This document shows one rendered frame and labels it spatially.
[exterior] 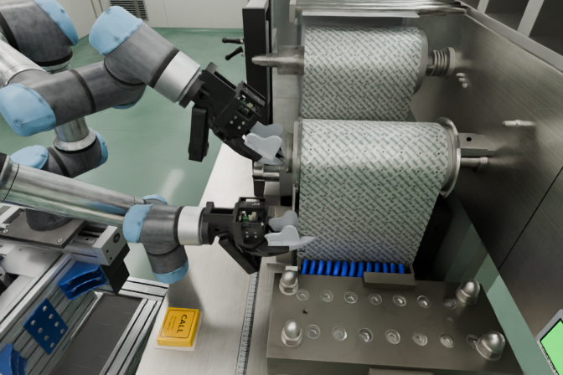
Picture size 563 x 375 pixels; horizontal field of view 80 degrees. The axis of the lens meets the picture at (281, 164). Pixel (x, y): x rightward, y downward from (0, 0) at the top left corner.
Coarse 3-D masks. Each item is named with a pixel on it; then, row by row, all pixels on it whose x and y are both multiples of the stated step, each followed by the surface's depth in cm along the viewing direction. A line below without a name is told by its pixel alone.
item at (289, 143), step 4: (288, 132) 60; (288, 136) 59; (292, 136) 59; (288, 140) 58; (292, 140) 58; (288, 144) 58; (292, 144) 58; (288, 148) 57; (292, 148) 57; (288, 152) 57; (292, 152) 57; (288, 156) 57; (288, 160) 58; (288, 164) 58; (288, 168) 59; (288, 172) 60
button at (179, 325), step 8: (168, 312) 71; (176, 312) 71; (184, 312) 71; (192, 312) 71; (168, 320) 69; (176, 320) 69; (184, 320) 69; (192, 320) 69; (160, 328) 68; (168, 328) 68; (176, 328) 68; (184, 328) 68; (192, 328) 68; (160, 336) 66; (168, 336) 66; (176, 336) 66; (184, 336) 66; (192, 336) 67; (160, 344) 67; (168, 344) 67; (176, 344) 67; (184, 344) 66; (192, 344) 67
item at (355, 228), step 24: (312, 216) 62; (336, 216) 61; (360, 216) 61; (384, 216) 60; (408, 216) 60; (336, 240) 65; (360, 240) 65; (384, 240) 64; (408, 240) 64; (408, 264) 68
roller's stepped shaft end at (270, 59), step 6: (264, 54) 76; (270, 54) 75; (276, 54) 75; (252, 60) 76; (258, 60) 76; (264, 60) 75; (270, 60) 75; (276, 60) 75; (270, 66) 76; (276, 66) 76
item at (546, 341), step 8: (560, 328) 40; (552, 336) 41; (560, 336) 40; (544, 344) 42; (552, 344) 41; (560, 344) 40; (552, 352) 41; (560, 352) 39; (552, 360) 41; (560, 360) 39; (560, 368) 39
